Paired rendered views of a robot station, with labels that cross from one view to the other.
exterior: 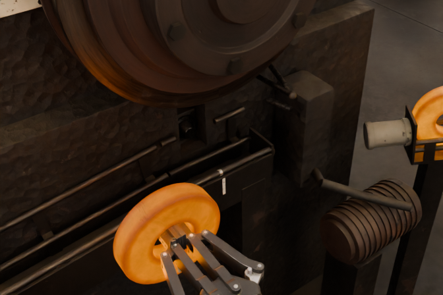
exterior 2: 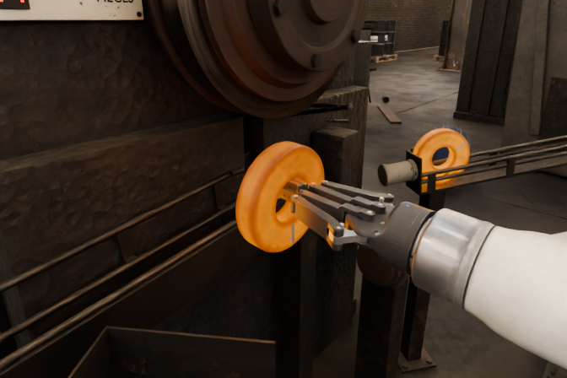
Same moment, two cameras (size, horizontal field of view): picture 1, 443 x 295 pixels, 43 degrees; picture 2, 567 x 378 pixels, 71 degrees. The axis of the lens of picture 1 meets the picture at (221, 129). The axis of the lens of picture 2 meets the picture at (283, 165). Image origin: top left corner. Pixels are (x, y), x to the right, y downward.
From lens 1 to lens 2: 0.41 m
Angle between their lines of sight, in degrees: 22
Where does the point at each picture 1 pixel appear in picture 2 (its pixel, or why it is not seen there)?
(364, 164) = not seen: hidden behind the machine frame
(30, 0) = (130, 10)
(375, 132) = (391, 170)
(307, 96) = (342, 135)
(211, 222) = not seen: hidden behind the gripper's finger
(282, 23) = (344, 35)
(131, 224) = (259, 169)
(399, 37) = not seen: hidden behind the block
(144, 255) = (269, 208)
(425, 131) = (425, 167)
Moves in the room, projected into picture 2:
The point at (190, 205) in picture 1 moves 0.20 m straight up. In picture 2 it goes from (307, 157) to (310, 1)
